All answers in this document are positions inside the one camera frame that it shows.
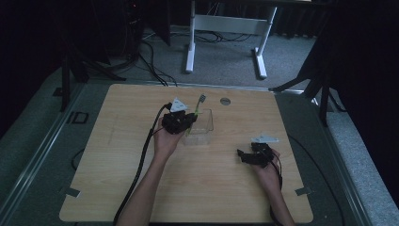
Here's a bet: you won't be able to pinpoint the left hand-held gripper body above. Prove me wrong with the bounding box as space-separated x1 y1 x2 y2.
161 96 193 136

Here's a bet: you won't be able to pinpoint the white desk frame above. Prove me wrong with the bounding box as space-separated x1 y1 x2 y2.
184 0 279 80

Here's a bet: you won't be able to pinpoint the clear plastic container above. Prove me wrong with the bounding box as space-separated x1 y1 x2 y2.
182 107 215 147

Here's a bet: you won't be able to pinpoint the person's right hand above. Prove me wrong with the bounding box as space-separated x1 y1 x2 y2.
250 148 282 196

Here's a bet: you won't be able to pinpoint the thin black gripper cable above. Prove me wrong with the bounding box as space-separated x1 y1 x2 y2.
268 154 284 226

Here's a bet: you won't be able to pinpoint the green toothbrush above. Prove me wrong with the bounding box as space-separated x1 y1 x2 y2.
184 93 207 137

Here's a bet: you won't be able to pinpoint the metal floor rail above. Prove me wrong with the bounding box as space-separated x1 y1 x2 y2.
309 93 375 226
0 82 88 222

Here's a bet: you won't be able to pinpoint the person's left hand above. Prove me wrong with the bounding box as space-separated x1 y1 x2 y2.
152 117 186 162

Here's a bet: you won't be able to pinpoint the black metal stand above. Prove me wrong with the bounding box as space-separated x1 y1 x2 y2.
268 27 347 128
53 27 127 113

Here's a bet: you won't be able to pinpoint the thin black floor cable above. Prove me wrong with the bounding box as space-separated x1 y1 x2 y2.
287 135 345 226
71 147 87 172

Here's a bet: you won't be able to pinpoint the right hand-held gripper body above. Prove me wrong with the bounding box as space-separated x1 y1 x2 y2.
247 135 279 169

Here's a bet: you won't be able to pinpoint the thick black gripper cable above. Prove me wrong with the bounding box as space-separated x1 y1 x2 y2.
112 102 173 226

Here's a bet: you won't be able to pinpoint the grey tape strip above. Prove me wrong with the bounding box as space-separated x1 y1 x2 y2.
60 186 82 199
294 186 313 197

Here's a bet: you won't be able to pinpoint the black floor cables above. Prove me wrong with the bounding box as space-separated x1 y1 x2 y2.
125 29 253 88

